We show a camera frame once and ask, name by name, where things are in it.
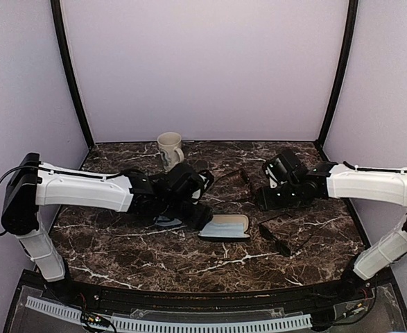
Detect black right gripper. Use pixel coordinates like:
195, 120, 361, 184
257, 180, 302, 212

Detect light blue cleaning cloth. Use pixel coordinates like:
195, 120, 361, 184
154, 216, 183, 228
199, 222, 246, 239

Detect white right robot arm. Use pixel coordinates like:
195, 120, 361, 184
255, 149, 407, 301

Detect white slotted cable duct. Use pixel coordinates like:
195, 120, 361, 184
25, 296, 312, 333

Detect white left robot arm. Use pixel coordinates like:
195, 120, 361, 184
0, 153, 214, 302

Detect black frame sunglasses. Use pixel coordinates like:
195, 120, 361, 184
258, 212, 317, 258

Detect right black frame post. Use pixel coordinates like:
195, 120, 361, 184
316, 0, 359, 148

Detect left black frame post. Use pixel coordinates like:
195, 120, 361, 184
50, 0, 95, 149

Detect brown tortoiseshell sunglasses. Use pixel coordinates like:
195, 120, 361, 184
211, 168, 254, 205

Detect black frame post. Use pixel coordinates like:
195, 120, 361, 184
316, 0, 359, 148
50, 0, 95, 149

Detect black hard glasses case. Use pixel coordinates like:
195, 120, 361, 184
198, 214, 250, 241

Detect cream ceramic mug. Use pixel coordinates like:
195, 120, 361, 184
157, 132, 184, 171

